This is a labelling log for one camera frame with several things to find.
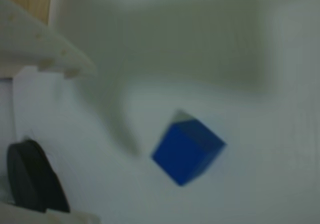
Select light wooden box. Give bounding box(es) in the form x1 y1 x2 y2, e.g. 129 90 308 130
0 0 52 79

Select small blue cube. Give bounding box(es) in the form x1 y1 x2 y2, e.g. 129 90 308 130
150 109 227 187

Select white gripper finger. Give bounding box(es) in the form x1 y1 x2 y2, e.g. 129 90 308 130
0 201 101 224
0 0 96 79

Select black round object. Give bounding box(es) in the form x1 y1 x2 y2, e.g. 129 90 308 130
6 139 71 214

